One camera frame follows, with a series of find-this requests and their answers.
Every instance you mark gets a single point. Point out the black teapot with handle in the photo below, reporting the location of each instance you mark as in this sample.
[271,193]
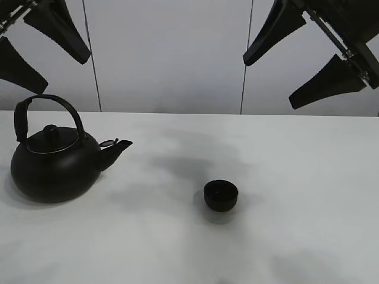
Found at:
[58,164]

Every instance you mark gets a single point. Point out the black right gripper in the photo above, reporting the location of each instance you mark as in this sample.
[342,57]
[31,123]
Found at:
[349,25]

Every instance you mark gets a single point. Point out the small black teacup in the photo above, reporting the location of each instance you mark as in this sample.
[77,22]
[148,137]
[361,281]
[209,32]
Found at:
[220,195]

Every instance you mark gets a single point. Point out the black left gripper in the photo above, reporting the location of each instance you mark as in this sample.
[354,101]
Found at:
[51,18]

